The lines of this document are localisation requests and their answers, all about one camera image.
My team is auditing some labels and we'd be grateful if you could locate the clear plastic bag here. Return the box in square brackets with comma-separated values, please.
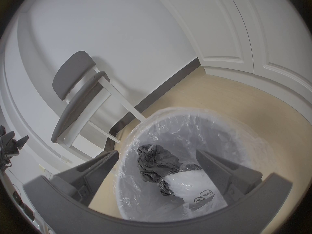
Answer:
[113, 107, 276, 221]

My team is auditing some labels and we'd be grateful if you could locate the black plastic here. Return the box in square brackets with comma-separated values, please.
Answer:
[137, 144, 203, 196]

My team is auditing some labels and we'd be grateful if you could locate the white wardrobe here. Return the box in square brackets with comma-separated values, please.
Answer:
[151, 0, 312, 94]

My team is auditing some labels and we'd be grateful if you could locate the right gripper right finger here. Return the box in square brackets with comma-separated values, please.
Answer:
[196, 149, 263, 206]

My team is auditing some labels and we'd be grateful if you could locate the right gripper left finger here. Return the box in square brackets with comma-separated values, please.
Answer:
[52, 150, 120, 206]

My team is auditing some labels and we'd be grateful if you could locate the white printed wrapper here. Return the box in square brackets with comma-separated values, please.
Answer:
[164, 168, 228, 209]

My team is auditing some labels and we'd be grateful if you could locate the grey padded white chair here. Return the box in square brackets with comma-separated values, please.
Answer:
[51, 50, 148, 149]

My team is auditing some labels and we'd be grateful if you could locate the white trash bin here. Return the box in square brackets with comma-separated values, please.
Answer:
[117, 114, 268, 220]

